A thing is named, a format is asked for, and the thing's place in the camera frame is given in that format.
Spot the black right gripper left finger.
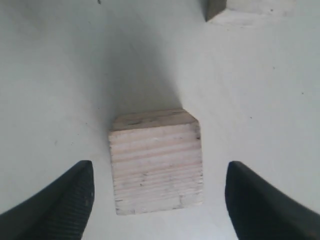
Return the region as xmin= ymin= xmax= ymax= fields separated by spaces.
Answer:
xmin=0 ymin=160 xmax=95 ymax=240

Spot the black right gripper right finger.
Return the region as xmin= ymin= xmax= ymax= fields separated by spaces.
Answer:
xmin=224 ymin=161 xmax=320 ymax=240

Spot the third largest wooden cube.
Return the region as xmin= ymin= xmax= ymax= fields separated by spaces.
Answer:
xmin=108 ymin=109 xmax=204 ymax=216

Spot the second largest wooden cube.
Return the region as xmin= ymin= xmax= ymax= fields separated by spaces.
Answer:
xmin=201 ymin=0 xmax=297 ymax=27

